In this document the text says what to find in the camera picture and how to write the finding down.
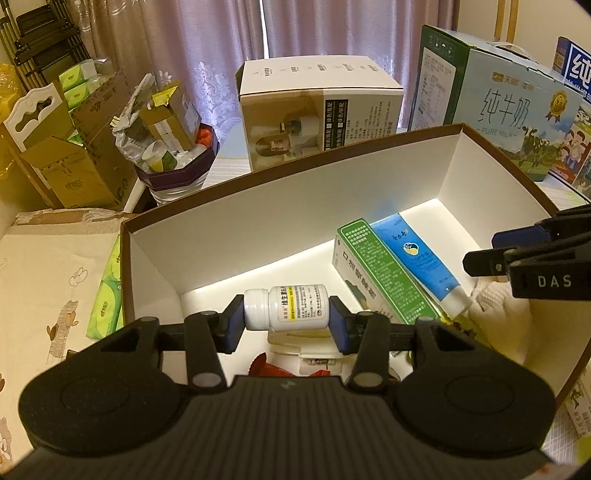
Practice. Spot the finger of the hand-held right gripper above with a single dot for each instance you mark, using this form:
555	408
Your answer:
517	240
485	263

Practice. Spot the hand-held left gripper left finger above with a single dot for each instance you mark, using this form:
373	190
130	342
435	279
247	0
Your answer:
233	323

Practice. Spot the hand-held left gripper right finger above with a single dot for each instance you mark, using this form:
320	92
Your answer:
339	325

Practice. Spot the white pill bottle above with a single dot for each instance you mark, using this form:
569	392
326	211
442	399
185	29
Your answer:
295	307

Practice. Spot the white knitted cloth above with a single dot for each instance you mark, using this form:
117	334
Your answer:
498	309

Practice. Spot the red fabric pouch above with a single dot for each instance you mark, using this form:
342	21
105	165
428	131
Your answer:
270	369

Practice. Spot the green medicine box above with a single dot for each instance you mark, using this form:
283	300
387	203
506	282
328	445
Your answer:
378	267

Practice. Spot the blue tube with white cap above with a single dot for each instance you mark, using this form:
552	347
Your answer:
415	254

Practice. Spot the large brown cardboard box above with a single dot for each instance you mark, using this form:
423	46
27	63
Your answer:
277	221

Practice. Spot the green tissue pack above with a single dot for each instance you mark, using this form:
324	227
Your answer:
76	78
106	295

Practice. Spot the green and blue milk carton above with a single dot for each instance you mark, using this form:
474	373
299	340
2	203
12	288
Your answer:
498	106

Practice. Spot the purple octagonal box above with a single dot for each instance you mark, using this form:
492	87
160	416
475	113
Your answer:
184	173

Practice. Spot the green paper cup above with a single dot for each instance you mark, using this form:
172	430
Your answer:
159	159

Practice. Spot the blue cartoon printed carton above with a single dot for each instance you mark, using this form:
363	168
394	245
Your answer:
577	69

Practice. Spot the small brown carton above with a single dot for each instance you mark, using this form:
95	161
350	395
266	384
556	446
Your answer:
173	120

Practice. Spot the silver foil bag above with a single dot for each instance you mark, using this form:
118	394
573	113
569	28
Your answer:
131	134

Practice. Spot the open brown cardboard carton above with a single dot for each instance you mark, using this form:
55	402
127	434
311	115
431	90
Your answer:
92	152

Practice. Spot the white appliance box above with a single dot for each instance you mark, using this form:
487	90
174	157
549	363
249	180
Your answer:
314	78

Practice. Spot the pink curtain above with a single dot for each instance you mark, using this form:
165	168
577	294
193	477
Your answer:
184	37

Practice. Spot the yellow plastic bag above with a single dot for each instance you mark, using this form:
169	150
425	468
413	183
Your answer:
7	92

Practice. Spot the black folding chair stack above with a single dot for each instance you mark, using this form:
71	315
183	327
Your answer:
41	46

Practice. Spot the wooden post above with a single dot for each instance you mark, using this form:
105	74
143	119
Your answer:
500	18

